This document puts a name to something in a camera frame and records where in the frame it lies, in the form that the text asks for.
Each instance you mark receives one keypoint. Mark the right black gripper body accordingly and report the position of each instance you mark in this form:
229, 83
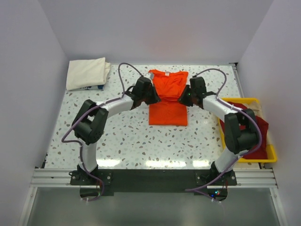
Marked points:
187, 97

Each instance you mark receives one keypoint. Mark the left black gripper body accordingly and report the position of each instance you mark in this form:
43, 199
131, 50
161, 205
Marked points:
149, 97

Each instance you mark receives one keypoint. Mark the orange t shirt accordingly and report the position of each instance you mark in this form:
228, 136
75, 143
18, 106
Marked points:
169, 87

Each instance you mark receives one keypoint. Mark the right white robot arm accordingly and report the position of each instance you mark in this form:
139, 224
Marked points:
241, 132

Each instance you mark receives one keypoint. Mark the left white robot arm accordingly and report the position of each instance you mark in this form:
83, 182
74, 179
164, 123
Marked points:
89, 123

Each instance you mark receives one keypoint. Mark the folded white blue-print shirt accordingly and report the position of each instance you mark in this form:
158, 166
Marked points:
96, 87

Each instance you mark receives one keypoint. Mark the folded cream t shirt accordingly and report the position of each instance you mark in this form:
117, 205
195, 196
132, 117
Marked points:
87, 73

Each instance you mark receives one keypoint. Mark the beige t shirt in bin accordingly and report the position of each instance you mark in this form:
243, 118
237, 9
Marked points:
258, 110

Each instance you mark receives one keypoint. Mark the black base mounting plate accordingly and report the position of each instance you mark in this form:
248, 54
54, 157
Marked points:
107, 182

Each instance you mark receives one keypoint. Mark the yellow plastic bin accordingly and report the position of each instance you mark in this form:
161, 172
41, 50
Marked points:
266, 153

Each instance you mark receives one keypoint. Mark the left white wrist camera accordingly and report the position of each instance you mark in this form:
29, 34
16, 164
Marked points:
149, 75

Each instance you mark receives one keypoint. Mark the aluminium frame rail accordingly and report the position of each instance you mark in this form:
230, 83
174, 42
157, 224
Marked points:
235, 71
246, 178

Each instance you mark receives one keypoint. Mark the aluminium front frame rail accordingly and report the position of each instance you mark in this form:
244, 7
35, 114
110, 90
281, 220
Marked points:
246, 178

